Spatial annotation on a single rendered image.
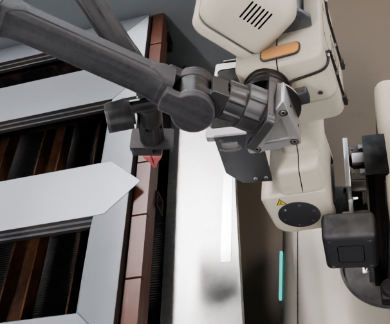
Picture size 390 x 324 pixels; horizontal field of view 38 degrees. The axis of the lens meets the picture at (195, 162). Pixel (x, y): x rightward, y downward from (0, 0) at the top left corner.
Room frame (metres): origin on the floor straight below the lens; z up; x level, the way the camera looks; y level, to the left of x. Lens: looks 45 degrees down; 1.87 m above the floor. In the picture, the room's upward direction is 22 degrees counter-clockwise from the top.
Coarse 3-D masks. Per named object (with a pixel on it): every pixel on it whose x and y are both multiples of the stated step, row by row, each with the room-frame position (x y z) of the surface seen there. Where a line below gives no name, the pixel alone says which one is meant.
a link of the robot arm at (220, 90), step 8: (184, 80) 0.79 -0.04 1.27; (192, 80) 0.78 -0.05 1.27; (200, 80) 0.78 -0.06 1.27; (208, 80) 0.79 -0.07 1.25; (216, 80) 0.77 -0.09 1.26; (224, 80) 0.78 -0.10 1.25; (176, 88) 0.78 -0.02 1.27; (184, 88) 0.76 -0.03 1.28; (192, 88) 0.75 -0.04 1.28; (200, 88) 0.75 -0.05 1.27; (208, 88) 0.76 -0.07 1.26; (216, 88) 0.75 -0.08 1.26; (224, 88) 0.75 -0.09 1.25; (216, 96) 0.74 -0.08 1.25; (224, 96) 0.73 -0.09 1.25; (216, 104) 0.74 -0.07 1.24; (224, 104) 0.73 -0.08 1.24; (216, 112) 0.73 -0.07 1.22
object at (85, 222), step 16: (0, 64) 1.85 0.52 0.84; (16, 64) 1.83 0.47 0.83; (32, 64) 1.80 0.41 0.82; (48, 112) 1.46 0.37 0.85; (64, 112) 1.44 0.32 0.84; (80, 112) 1.42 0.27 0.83; (96, 112) 1.40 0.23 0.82; (0, 128) 1.50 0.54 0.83; (16, 128) 1.48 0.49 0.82; (128, 208) 0.96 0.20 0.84; (48, 224) 1.01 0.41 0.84; (64, 224) 0.99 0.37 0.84; (80, 224) 0.97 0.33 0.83; (128, 224) 0.92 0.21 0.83; (0, 240) 1.03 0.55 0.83; (16, 240) 1.02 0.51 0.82; (128, 240) 0.88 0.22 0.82
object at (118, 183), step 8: (112, 168) 1.10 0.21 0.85; (120, 168) 1.09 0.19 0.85; (112, 176) 1.08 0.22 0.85; (120, 176) 1.07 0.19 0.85; (128, 176) 1.05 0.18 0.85; (112, 184) 1.05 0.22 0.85; (120, 184) 1.04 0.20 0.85; (128, 184) 1.03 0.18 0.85; (112, 192) 1.02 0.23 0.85; (120, 192) 1.01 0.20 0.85; (112, 200) 1.00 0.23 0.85; (104, 208) 0.98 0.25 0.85
